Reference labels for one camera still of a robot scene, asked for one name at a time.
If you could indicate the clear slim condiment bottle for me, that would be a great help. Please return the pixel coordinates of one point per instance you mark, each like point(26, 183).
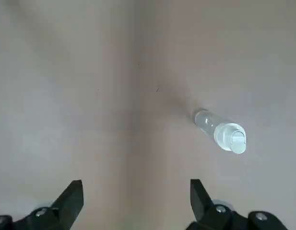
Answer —
point(224, 134)

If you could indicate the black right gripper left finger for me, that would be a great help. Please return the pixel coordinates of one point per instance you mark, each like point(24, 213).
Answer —
point(61, 210)

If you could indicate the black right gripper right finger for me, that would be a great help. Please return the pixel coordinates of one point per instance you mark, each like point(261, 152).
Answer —
point(207, 213)

